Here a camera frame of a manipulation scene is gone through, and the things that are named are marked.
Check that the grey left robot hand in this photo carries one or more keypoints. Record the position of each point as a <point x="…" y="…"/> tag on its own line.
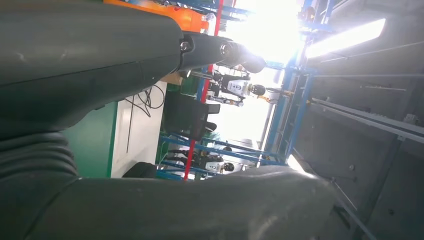
<point x="82" y="49"/>

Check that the green plastic crate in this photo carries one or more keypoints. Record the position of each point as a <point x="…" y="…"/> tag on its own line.
<point x="190" y="86"/>

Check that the black office chair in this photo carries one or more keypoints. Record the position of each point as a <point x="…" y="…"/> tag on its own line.
<point x="185" y="116"/>

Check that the white black humanoid robot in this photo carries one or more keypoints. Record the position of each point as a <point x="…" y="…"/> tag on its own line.
<point x="212" y="165"/>
<point x="238" y="87"/>

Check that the blue metal rack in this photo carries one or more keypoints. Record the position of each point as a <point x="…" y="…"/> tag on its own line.
<point x="299" y="116"/>

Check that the ceiling light strip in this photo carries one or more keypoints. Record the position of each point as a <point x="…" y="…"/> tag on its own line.
<point x="348" y="38"/>

